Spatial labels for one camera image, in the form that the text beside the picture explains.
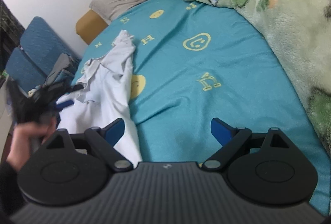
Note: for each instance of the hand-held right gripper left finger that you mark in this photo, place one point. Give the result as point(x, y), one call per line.
point(117, 129)

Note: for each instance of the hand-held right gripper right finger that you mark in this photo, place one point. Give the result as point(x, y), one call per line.
point(219, 131)

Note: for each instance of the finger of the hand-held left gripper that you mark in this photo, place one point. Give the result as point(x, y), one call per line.
point(64, 105)
point(60, 89)

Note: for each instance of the white t-shirt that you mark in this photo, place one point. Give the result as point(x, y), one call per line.
point(111, 100)

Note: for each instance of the person's left hand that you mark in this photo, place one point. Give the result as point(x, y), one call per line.
point(25, 138)

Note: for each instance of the grey cloth on chair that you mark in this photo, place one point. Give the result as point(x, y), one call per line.
point(59, 66)

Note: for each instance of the teal printed bed sheet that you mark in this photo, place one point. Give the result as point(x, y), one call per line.
point(196, 100)

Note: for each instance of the blue folding chair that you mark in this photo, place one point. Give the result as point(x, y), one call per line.
point(41, 43)

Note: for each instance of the yellow headboard cushion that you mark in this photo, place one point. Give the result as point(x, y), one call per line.
point(89, 26)

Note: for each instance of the dark barred window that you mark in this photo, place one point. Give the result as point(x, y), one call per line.
point(6, 32)

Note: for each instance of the green cartoon printed blanket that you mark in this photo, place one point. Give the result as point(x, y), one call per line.
point(289, 20)

